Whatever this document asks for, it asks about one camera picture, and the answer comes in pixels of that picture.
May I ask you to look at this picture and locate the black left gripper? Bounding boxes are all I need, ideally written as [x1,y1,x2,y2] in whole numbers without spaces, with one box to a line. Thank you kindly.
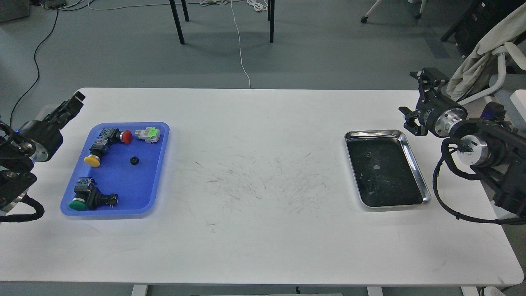
[17,91,86,162]

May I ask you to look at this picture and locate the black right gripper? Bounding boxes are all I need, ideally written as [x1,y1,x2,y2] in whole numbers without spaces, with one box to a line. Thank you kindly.
[399,68,468,137]

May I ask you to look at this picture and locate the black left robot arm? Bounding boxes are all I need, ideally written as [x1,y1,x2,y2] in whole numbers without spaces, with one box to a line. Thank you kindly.
[0,91,86,223]

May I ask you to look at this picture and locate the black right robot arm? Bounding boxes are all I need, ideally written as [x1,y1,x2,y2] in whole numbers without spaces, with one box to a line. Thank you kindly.
[399,68,526,225]

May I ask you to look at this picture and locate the silver metal tray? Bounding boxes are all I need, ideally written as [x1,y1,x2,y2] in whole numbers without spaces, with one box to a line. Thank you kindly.
[344,129,431,210]

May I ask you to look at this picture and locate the white chair with beige cloth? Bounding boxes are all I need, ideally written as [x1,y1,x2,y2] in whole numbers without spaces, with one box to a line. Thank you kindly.
[446,0,525,132]

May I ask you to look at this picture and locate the blue plastic tray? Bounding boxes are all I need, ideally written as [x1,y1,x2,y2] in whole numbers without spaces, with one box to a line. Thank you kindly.
[60,122,170,219]

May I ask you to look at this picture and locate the white rolling chair base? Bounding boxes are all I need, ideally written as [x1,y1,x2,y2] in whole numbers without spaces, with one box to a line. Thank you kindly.
[360,0,429,24]

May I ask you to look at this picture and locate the black chair legs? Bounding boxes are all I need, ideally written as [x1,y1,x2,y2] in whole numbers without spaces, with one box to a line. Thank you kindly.
[169,0,275,45]

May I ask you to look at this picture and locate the red push button switch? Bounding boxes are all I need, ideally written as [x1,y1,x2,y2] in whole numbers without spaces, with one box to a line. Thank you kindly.
[98,128,133,144]

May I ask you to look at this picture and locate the yellow push button switch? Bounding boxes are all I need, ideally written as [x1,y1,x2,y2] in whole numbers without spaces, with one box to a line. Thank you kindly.
[84,137,110,167]

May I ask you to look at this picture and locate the black cable on floor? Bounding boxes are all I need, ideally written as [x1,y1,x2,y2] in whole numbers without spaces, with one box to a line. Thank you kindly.
[9,0,96,128]

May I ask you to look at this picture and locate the grey green switch part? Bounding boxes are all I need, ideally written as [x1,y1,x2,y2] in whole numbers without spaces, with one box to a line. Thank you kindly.
[134,126,160,143]

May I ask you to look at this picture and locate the green push button switch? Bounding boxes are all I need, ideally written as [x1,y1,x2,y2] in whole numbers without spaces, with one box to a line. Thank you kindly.
[68,177,118,210]

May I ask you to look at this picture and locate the white cable on floor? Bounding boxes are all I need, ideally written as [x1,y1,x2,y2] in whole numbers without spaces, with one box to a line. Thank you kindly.
[200,0,270,90]

